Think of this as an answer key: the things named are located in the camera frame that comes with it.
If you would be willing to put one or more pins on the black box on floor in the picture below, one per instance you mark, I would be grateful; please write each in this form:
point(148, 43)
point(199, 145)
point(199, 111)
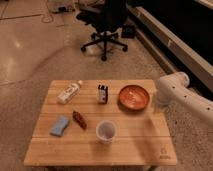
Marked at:
point(128, 31)

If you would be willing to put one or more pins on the clear plastic cup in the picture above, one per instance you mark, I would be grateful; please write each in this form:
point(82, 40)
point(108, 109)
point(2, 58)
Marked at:
point(106, 131)

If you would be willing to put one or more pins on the orange ceramic bowl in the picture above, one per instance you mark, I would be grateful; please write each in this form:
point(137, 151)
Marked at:
point(134, 97)

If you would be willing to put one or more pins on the brown snack packet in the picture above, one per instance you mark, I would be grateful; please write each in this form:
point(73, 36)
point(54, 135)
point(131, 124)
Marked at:
point(80, 120)

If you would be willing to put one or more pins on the power strip with cables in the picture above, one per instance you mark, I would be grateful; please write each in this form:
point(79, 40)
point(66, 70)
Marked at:
point(62, 9)

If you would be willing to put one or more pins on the white plastic bottle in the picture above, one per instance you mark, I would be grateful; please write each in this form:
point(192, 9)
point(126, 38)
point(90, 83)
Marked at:
point(66, 95)

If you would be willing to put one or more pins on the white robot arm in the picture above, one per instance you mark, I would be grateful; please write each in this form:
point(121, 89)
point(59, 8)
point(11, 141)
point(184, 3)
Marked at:
point(175, 87)

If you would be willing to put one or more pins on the small dark box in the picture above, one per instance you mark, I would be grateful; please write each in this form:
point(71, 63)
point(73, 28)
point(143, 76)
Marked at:
point(103, 94)

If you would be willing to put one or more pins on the black office chair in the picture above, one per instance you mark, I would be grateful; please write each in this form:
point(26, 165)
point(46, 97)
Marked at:
point(106, 18)

